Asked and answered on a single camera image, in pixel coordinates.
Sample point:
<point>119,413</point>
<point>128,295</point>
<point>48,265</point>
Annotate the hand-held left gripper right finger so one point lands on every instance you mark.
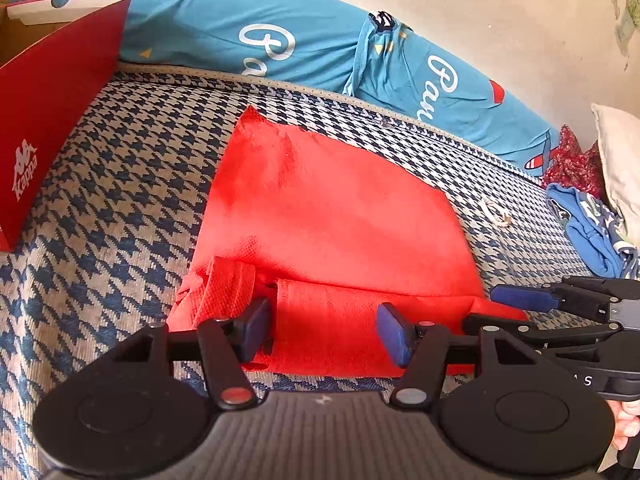
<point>395,332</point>

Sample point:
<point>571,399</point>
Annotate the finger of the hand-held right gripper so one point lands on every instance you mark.
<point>550,332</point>
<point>520,297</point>

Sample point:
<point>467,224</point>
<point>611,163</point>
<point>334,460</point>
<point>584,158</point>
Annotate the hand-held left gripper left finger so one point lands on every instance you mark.
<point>255,327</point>

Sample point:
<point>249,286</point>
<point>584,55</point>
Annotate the red nonwoven shopping bag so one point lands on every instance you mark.
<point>340,220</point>

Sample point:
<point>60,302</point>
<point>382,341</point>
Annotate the person's right hand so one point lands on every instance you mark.
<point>629,422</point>

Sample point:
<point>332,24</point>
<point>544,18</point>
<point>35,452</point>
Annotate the blue camouflage print garment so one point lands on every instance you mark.
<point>607,222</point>

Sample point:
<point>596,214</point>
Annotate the red floral cloth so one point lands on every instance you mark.
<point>570,165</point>

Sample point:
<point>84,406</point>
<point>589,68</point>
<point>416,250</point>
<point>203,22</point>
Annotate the grey white pillow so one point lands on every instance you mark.
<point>622,170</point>

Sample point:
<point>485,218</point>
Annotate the red shoe box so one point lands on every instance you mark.
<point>60,110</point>

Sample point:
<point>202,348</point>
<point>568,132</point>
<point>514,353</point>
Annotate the long blue pillow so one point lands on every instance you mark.
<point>200,25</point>

